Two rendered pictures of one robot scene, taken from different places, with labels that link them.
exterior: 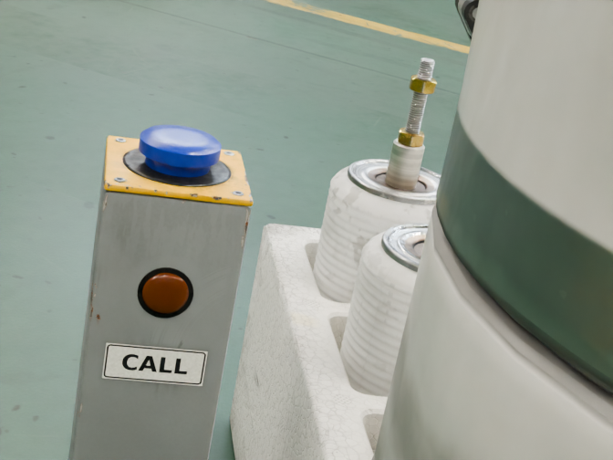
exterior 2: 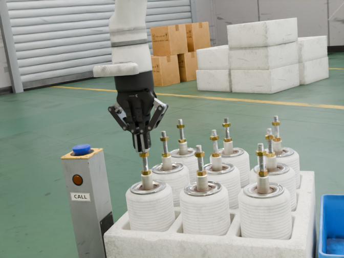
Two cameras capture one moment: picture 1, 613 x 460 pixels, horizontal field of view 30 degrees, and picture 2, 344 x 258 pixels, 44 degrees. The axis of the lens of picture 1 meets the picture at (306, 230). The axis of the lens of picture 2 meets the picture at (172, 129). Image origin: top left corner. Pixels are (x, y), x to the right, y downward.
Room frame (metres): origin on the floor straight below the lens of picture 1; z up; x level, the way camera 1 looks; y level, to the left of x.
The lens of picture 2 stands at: (-0.14, -0.63, 0.56)
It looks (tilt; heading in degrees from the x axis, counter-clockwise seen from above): 13 degrees down; 34
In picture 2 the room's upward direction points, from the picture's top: 7 degrees counter-clockwise
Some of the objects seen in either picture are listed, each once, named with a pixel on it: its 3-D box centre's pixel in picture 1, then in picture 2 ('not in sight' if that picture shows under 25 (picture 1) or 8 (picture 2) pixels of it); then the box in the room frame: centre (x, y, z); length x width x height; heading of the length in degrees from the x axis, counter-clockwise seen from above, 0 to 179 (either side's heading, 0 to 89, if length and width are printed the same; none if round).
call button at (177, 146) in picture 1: (178, 155); (82, 150); (0.53, 0.07, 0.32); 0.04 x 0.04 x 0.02
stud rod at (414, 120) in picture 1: (416, 112); (181, 133); (0.76, -0.06, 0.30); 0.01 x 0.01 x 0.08
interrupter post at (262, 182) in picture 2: not in sight; (262, 184); (0.58, -0.34, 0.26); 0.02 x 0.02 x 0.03
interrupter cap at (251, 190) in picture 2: not in sight; (263, 190); (0.58, -0.34, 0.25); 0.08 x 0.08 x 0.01
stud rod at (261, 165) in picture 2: not in sight; (261, 163); (0.58, -0.34, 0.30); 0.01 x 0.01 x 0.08
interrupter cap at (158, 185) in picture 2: not in sight; (148, 187); (0.53, -0.11, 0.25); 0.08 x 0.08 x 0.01
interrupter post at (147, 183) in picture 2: not in sight; (147, 181); (0.53, -0.11, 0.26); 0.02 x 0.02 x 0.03
